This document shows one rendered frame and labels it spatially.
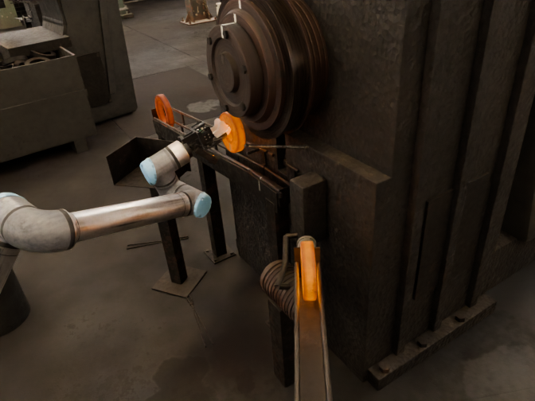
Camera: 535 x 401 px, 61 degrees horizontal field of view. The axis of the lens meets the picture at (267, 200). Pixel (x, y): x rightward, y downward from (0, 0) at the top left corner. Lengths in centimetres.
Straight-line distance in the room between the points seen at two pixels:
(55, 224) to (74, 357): 96
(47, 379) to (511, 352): 184
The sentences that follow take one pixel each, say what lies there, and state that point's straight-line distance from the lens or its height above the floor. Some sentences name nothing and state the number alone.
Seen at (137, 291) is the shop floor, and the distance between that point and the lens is 237.
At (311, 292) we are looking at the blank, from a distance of 119.
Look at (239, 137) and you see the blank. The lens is 170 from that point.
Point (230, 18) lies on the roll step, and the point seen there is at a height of 126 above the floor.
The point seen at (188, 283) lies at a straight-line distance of 232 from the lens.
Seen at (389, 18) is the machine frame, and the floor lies 129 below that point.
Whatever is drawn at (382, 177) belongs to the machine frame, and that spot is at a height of 87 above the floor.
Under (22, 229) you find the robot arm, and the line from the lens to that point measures 134.
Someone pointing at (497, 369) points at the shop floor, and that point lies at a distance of 205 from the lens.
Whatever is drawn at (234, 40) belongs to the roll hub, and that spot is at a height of 122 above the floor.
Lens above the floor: 152
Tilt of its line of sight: 32 degrees down
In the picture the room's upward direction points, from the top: 4 degrees counter-clockwise
